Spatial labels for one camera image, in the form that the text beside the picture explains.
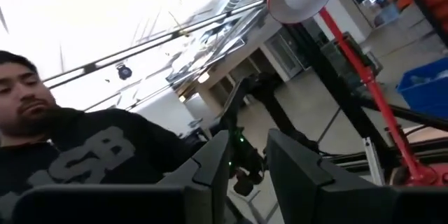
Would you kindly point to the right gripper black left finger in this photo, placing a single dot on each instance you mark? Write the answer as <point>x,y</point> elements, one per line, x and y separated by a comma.
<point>105,206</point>

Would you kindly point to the person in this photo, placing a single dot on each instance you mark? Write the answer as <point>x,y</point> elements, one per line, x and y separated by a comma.
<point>87,147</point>

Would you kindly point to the blue plastic bin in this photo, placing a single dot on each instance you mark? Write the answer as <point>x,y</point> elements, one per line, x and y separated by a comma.
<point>427,91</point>

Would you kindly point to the red desk lamp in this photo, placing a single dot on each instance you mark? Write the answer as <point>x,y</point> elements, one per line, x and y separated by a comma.
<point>367,77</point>

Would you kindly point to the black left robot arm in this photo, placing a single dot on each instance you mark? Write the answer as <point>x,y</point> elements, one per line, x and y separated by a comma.
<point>269,91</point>

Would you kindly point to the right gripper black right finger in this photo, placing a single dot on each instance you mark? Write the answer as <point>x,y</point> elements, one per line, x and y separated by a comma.
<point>315,203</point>

